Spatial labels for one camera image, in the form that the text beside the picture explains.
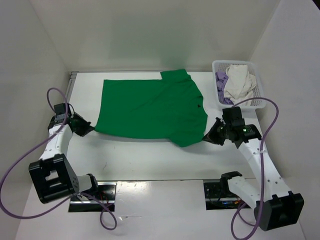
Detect green t shirt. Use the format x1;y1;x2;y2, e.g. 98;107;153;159
95;69;208;148

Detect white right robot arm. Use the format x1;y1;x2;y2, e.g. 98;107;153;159
203;118;305;231

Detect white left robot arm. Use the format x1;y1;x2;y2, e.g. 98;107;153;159
28;113;100;204

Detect cream white t shirt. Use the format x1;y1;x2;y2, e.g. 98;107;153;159
223;64;257;105

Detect white plastic laundry basket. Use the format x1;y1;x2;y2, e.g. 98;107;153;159
212;60;266;111

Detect lavender t shirt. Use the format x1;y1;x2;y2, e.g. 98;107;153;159
215;71;233;105

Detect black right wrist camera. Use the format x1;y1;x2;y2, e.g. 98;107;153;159
222;106;245;127

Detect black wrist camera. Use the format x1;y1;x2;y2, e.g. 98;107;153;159
222;106;245;127
54;103;71;122

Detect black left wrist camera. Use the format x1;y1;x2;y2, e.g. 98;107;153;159
54;103;71;122

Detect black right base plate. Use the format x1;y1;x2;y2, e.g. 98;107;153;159
203;179;242;210

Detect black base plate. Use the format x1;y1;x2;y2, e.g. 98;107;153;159
203;179;242;210
68;181;117;213

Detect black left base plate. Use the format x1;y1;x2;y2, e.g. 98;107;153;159
68;181;117;213

